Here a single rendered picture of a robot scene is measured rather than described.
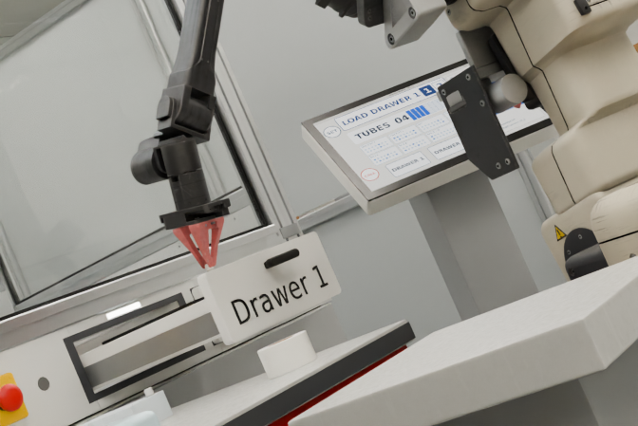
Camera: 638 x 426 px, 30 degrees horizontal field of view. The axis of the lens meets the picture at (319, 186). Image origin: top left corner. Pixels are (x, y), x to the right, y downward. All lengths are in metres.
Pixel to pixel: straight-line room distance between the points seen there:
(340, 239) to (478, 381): 2.74
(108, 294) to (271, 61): 1.74
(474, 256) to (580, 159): 1.13
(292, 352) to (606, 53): 0.60
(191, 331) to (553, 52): 0.67
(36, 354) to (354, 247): 1.83
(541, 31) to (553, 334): 0.83
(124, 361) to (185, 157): 0.33
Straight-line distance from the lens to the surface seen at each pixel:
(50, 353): 1.94
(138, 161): 1.93
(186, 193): 1.86
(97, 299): 2.04
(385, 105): 2.78
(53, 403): 1.92
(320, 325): 2.41
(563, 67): 1.66
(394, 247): 3.54
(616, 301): 0.92
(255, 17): 3.69
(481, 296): 2.72
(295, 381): 1.39
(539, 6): 1.64
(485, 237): 2.75
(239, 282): 1.77
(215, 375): 2.16
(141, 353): 1.87
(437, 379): 0.91
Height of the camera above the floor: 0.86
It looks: 4 degrees up
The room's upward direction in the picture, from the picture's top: 24 degrees counter-clockwise
